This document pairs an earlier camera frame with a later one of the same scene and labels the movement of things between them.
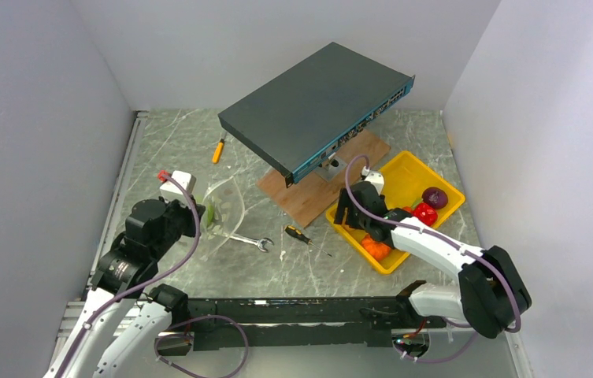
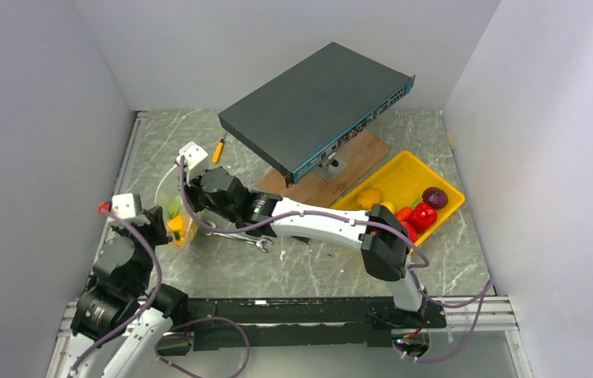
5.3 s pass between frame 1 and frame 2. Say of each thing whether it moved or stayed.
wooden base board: stayed
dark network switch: stayed
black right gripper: moved
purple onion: stayed
